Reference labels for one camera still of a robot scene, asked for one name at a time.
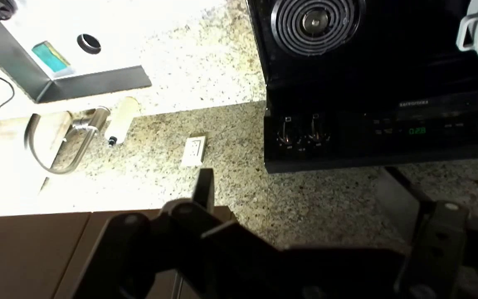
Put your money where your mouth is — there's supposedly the black sink drain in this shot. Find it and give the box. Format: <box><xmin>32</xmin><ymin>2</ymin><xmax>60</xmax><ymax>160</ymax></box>
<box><xmin>77</xmin><ymin>32</ymin><xmax>103</xmax><ymax>57</ymax></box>

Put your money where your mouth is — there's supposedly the black electric stove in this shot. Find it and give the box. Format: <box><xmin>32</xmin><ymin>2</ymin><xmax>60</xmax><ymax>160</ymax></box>
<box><xmin>248</xmin><ymin>0</ymin><xmax>478</xmax><ymax>175</ymax></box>

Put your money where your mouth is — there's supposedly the white soap bottle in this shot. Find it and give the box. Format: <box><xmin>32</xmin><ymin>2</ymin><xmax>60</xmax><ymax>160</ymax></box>
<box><xmin>103</xmin><ymin>97</ymin><xmax>141</xmax><ymax>147</ymax></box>

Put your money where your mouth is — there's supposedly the chrome kitchen faucet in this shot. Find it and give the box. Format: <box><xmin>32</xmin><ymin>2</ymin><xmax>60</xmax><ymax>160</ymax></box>
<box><xmin>22</xmin><ymin>107</ymin><xmax>112</xmax><ymax>177</ymax></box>

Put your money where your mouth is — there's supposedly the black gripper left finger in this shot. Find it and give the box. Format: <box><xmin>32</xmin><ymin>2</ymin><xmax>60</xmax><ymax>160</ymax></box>
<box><xmin>72</xmin><ymin>168</ymin><xmax>302</xmax><ymax>299</ymax></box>

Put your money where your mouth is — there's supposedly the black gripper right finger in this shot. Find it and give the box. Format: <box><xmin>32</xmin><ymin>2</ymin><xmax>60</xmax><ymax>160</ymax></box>
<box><xmin>377</xmin><ymin>167</ymin><xmax>478</xmax><ymax>299</ymax></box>

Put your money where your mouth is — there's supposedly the teal sponge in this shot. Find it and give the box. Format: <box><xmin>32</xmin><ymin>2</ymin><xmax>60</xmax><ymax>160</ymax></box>
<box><xmin>30</xmin><ymin>40</ymin><xmax>77</xmax><ymax>79</ymax></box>

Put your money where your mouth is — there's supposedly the black coil burner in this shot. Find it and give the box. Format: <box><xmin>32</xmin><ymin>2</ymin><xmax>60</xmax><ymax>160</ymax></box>
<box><xmin>269</xmin><ymin>0</ymin><xmax>367</xmax><ymax>59</ymax></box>

